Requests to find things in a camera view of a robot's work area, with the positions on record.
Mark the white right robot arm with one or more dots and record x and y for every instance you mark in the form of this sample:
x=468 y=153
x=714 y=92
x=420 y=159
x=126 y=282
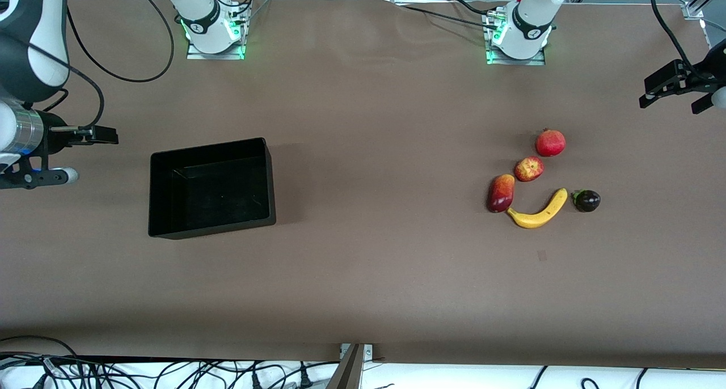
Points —
x=198 y=9

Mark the red yellow mango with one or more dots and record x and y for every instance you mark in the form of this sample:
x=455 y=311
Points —
x=501 y=194

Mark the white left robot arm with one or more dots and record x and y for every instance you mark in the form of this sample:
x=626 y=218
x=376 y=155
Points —
x=530 y=15

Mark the small metal edge bracket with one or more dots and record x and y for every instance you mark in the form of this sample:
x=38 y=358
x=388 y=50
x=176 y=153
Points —
x=368 y=351

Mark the brown table cover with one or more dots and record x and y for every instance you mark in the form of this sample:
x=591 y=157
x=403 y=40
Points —
x=363 y=292

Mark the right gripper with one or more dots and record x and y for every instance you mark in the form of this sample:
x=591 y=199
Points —
x=55 y=138

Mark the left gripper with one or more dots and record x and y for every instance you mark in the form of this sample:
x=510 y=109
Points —
x=705 y=70

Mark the yellow banana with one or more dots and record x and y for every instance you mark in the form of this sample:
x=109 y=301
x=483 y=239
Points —
x=536 y=219

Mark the red yellow apple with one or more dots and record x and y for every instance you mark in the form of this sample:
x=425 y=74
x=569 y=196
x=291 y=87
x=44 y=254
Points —
x=529 y=169

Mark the red pomegranate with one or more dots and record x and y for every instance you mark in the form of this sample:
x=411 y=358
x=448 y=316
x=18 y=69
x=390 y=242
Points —
x=551 y=143

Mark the dark purple eggplant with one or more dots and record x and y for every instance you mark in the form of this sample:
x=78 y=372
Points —
x=587 y=201

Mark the dark metal profile beam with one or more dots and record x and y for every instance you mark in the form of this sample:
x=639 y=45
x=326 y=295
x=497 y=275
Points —
x=347 y=372

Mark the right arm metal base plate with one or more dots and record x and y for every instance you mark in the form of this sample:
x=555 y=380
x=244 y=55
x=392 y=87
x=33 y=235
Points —
x=195 y=55

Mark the black rectangular plastic box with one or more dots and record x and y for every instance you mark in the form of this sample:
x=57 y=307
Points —
x=210 y=227

